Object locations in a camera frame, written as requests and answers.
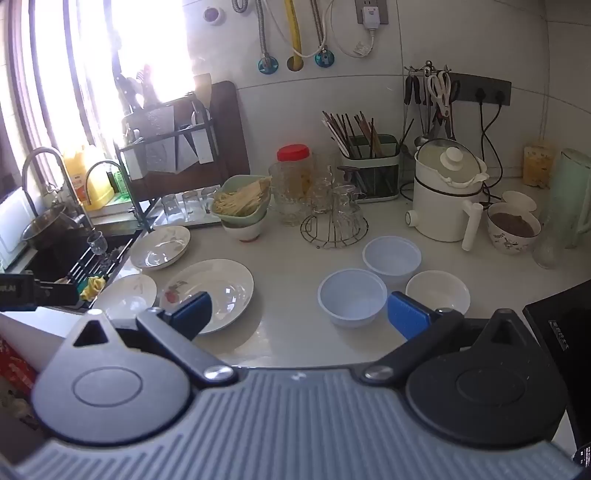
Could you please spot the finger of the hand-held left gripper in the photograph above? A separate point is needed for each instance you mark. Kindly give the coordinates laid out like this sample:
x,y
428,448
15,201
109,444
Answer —
x,y
57,294

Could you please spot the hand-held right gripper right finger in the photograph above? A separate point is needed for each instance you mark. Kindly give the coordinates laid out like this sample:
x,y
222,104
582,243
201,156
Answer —
x,y
408,318

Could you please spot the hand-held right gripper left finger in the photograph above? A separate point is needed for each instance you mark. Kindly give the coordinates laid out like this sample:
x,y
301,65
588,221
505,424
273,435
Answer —
x,y
194,316

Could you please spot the white ceramic bowl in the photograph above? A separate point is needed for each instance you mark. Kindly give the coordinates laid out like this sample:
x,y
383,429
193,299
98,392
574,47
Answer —
x,y
437,290

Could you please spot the flower print white plate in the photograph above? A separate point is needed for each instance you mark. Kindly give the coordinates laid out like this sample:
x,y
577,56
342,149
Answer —
x,y
221,286

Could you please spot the translucent plastic bowl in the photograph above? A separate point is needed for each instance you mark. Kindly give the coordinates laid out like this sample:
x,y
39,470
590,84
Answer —
x,y
352,300
391,258

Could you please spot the small leaf print plate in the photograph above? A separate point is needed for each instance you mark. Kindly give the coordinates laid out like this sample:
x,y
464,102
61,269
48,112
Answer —
x,y
129,297

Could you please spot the black sink rack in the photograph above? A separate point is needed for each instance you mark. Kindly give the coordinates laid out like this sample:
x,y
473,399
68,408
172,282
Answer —
x,y
76,272

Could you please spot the yellow cloth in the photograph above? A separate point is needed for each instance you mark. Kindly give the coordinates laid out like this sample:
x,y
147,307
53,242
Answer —
x,y
92,286

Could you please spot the wine glass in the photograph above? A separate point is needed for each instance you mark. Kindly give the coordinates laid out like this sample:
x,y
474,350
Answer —
x,y
97,241

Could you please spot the steel pot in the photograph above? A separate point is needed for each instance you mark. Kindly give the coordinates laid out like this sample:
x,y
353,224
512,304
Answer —
x,y
44,227

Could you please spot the red printed bag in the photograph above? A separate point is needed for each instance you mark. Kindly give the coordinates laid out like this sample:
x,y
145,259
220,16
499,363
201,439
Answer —
x,y
16,364

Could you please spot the white drip tray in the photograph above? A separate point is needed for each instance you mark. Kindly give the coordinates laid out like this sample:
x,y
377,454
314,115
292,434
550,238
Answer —
x,y
184,220

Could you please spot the white bowl with red base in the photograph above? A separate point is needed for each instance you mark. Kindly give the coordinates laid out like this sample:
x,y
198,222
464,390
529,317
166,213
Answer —
x,y
242,230

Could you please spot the drinking glass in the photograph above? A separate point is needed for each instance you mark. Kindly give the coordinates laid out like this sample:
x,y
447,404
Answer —
x,y
190,202
170,204
210,197

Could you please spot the white electric pot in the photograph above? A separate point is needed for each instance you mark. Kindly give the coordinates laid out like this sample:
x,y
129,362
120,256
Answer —
x,y
438,207

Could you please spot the yellow oil bottle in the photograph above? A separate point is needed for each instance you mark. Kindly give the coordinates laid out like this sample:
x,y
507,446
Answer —
x,y
92,182

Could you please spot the dried noodles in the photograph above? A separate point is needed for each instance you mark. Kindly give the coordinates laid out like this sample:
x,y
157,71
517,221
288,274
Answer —
x,y
242,201

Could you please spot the green detergent bottle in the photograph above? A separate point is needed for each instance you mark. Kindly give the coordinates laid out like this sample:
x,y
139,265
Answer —
x,y
121,183

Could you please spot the set of clear glass cups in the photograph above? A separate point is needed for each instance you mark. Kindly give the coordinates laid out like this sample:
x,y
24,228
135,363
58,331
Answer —
x,y
344,203

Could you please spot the white mug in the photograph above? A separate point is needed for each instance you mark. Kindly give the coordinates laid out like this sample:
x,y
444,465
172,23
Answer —
x,y
512,235

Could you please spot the small steel faucet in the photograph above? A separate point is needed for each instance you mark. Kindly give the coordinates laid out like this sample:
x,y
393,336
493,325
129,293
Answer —
x,y
104,165

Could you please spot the green plastic basket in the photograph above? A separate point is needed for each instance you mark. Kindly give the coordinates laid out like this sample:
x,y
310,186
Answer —
x,y
235,184

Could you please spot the tall steel faucet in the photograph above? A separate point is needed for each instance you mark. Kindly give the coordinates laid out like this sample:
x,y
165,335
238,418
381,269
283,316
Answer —
x,y
44,154

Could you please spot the green chopstick holder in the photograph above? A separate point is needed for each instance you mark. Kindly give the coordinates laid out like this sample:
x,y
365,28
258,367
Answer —
x,y
371,177

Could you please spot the white rack caddy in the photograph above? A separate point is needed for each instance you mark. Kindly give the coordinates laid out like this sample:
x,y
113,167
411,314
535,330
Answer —
x,y
203,145
131,164

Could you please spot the black induction cooktop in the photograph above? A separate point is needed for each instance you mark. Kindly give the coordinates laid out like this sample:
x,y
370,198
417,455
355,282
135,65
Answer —
x,y
561,332

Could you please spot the clear glass vase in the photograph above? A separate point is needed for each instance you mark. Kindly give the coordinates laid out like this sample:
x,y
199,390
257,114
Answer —
x,y
549,247

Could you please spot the small white dish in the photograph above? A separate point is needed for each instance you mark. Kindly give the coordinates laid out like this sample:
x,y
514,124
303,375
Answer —
x,y
519,199

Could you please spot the clear jar with red lid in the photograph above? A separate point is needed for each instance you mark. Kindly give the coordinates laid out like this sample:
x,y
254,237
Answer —
x,y
294,177

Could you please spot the black knife rack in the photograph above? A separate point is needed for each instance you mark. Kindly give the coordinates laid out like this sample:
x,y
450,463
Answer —
x,y
138,143

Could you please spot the hammered steel cleaver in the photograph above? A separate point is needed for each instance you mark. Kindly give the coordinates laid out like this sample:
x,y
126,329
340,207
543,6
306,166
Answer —
x,y
159,138

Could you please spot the brown cutting board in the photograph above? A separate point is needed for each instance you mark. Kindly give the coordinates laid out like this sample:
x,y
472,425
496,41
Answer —
x,y
226,134

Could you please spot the bunch of chopsticks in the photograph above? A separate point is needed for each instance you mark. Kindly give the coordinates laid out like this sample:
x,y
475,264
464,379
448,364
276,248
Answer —
x,y
351,131

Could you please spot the pale green pitcher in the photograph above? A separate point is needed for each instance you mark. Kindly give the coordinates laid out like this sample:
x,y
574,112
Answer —
x,y
575,198

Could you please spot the hanging kitchen utensils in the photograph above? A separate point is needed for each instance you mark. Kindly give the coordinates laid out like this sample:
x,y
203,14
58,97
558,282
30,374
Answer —
x,y
415,94

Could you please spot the wooden spatula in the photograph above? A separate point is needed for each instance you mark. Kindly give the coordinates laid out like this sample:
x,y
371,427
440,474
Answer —
x,y
203,87

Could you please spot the window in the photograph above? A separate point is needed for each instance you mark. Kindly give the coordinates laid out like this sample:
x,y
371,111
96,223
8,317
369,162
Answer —
x,y
138,37

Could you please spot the yellow pipe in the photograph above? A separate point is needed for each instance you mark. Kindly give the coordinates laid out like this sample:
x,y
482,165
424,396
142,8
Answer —
x,y
294,32

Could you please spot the white plug adapter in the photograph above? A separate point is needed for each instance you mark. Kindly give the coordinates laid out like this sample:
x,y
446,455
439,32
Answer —
x,y
371,17

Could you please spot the dark wall power strip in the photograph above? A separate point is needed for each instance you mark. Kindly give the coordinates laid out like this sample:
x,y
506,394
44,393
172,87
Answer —
x,y
489,87

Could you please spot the round wall hook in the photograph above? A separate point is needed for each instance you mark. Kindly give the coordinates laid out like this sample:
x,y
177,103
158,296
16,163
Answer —
x,y
212,14

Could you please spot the wall socket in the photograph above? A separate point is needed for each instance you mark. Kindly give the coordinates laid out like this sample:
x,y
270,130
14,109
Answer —
x,y
383,9

